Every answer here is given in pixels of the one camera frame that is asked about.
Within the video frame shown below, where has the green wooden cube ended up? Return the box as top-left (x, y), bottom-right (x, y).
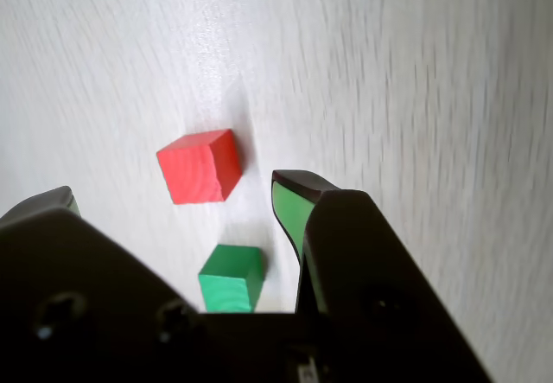
top-left (197, 244), bottom-right (264, 315)

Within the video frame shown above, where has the red wooden cube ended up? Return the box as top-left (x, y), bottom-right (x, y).
top-left (156, 128), bottom-right (241, 206)

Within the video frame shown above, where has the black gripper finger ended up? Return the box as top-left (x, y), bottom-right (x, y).
top-left (270, 169), bottom-right (494, 383)
top-left (0, 185), bottom-right (234, 383)

